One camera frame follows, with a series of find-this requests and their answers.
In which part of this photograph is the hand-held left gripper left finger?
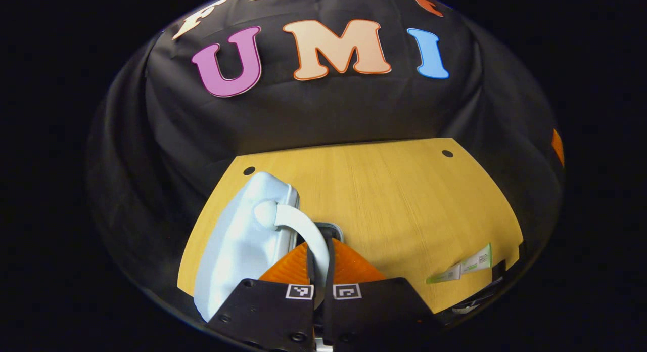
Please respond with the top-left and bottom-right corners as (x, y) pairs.
(206, 240), (318, 352)

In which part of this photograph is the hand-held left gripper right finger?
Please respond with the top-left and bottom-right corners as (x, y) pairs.
(322, 236), (441, 352)

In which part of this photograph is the green white gradient tube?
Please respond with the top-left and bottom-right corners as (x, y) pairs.
(426, 262), (462, 285)

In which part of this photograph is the white tube green stripe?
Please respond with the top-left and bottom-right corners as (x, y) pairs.
(459, 243), (494, 276)

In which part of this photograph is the black backdrop cloth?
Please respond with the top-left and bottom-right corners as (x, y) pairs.
(86, 0), (566, 312)

